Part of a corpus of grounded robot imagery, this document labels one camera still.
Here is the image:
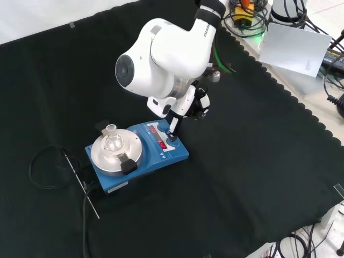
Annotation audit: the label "black bench cloth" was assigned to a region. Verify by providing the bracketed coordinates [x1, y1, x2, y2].
[0, 0, 344, 258]

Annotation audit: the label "thin metal probe rod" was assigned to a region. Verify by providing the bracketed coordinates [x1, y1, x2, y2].
[64, 154, 101, 219]

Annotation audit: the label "thick black power cable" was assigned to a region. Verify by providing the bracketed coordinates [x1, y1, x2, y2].
[81, 184, 95, 258]

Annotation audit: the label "pale white board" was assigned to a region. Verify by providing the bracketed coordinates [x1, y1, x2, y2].
[258, 22, 333, 78]

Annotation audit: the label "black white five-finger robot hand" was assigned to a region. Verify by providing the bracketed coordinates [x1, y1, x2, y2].
[166, 84, 211, 141]

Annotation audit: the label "thin black probe cable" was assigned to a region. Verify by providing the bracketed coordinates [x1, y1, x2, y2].
[28, 146, 94, 189]

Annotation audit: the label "black cable bundle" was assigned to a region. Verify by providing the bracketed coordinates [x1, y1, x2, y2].
[221, 0, 270, 38]

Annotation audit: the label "loose black floor cables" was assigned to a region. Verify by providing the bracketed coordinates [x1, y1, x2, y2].
[264, 220, 344, 258]

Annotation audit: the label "black coiled cable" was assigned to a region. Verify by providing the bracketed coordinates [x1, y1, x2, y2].
[326, 92, 344, 119]

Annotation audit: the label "clear round-bottom glass flask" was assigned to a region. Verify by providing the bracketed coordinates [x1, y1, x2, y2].
[104, 124, 125, 152]

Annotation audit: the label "green cable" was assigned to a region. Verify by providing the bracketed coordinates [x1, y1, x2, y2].
[213, 44, 235, 75]

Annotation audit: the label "clear tape strip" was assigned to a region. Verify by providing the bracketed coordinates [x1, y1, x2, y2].
[333, 183, 344, 200]

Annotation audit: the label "heater with blue base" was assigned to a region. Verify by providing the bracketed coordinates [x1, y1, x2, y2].
[85, 119, 190, 197]

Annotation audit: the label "yellow stop button box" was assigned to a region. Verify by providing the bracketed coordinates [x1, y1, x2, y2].
[234, 0, 255, 28]

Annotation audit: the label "black power supply box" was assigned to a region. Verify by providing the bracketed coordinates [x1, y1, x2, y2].
[321, 47, 344, 71]

